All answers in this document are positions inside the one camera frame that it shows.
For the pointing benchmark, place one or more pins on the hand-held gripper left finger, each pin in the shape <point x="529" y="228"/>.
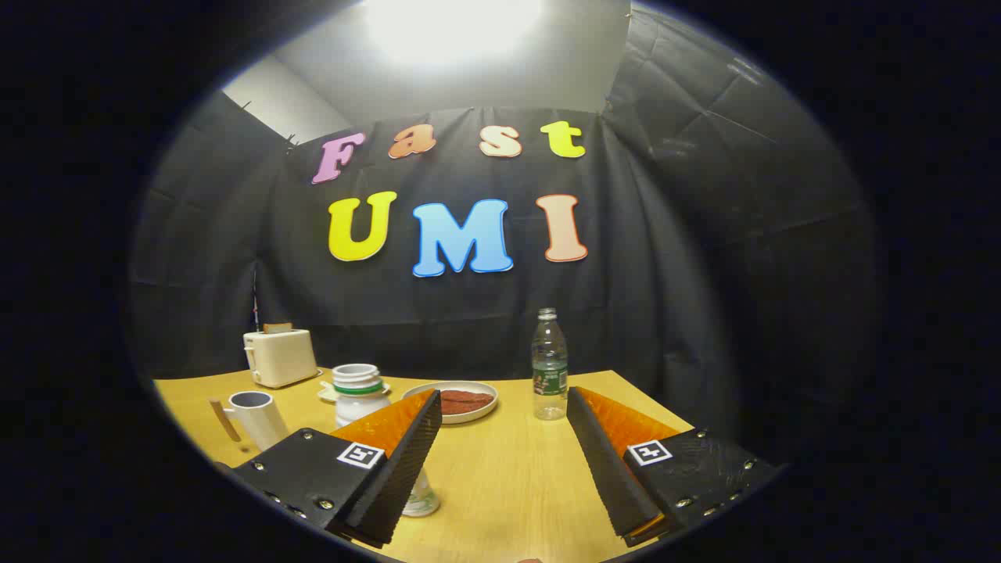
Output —
<point x="407" y="469"/>

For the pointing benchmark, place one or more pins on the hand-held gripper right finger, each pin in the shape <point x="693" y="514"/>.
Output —
<point x="606" y="469"/>

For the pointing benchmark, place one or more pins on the clear water bottle green label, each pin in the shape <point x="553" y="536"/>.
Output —
<point x="550" y="367"/>

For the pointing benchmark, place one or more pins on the sliced red meat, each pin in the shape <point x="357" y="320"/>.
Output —
<point x="465" y="402"/>

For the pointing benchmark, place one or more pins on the wooden table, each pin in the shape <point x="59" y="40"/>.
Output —
<point x="508" y="469"/>

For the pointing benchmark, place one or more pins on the small white dish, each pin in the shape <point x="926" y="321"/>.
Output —
<point x="326" y="393"/>

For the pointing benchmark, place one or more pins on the white plate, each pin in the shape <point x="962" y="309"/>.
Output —
<point x="486" y="391"/>

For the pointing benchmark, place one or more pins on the cream toaster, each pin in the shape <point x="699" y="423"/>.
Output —
<point x="281" y="360"/>

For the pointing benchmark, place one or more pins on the toast slice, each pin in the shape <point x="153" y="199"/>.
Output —
<point x="278" y="328"/>

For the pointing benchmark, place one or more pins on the black backdrop cloth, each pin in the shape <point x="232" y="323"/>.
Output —
<point x="665" y="274"/>

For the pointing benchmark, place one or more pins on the ceiling light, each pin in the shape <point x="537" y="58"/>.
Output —
<point x="453" y="23"/>

